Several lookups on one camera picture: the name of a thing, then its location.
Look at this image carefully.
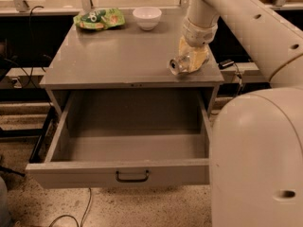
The green snack bag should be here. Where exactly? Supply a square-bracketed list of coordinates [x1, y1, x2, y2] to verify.
[73, 8, 125, 30]

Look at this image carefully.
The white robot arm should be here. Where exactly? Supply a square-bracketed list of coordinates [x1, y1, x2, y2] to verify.
[183, 0, 303, 227]

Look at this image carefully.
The grey open top drawer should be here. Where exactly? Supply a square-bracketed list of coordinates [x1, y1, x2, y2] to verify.
[27, 88, 210, 188]

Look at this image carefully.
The black drawer handle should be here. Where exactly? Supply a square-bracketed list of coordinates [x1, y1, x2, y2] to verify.
[116, 170, 150, 183]

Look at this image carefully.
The black power adapter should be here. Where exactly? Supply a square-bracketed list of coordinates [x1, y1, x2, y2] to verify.
[218, 60, 235, 70]

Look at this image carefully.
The black metal frame left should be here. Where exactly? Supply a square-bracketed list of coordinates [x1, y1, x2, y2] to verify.
[29, 106, 55, 164]

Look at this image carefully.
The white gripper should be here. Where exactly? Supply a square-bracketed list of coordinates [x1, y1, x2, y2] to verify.
[179, 17, 218, 72]

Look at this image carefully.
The grey metal cabinet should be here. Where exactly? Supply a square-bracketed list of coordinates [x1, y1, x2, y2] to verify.
[40, 7, 225, 118]

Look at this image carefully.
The black cable on floor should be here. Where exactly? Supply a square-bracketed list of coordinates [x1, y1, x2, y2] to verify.
[47, 186, 93, 227]

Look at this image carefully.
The white bowl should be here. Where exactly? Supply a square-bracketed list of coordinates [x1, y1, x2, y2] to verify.
[133, 7, 162, 31]

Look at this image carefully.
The silver redbull can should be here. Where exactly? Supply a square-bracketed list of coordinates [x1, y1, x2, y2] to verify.
[169, 56, 190, 76]

